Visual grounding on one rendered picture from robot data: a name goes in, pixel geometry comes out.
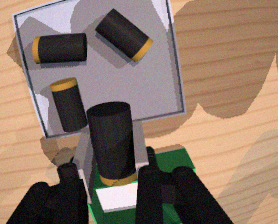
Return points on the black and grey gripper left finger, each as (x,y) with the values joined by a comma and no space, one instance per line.
(74,190)

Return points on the green open-top box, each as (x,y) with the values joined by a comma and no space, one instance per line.
(117,205)

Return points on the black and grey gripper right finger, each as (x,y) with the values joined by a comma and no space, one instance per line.
(200,206)

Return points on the black battery with yellow band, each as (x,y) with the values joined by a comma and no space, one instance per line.
(111,130)
(60,48)
(69,105)
(124,35)

